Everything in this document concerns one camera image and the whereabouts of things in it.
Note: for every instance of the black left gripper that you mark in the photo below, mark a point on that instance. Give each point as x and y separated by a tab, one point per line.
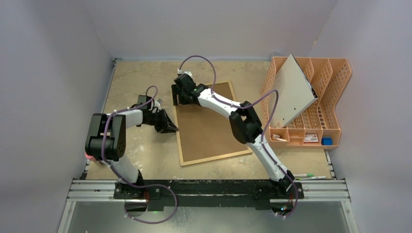
169	128

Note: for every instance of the orange plastic desk organizer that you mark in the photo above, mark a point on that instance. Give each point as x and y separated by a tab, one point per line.
328	77

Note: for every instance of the green capped marker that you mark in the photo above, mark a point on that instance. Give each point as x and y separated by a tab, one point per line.
307	175

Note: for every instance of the blue small block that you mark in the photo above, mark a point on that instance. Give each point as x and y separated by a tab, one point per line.
327	141

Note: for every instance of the light wooden picture frame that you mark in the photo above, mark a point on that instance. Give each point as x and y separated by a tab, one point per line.
212	159

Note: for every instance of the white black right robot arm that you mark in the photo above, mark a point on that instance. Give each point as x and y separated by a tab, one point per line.
244	122

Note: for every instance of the pink bottle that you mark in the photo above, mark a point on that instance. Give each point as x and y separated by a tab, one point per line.
92	159

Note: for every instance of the small red white box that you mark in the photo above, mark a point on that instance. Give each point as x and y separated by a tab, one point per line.
311	138

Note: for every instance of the aluminium rail base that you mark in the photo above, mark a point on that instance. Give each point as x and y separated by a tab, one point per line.
258	194

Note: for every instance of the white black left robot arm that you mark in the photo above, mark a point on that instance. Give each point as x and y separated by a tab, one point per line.
106	137

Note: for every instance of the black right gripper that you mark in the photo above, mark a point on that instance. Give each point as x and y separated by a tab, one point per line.
177	95

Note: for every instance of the grey white board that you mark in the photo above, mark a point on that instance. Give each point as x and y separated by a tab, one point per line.
295	94

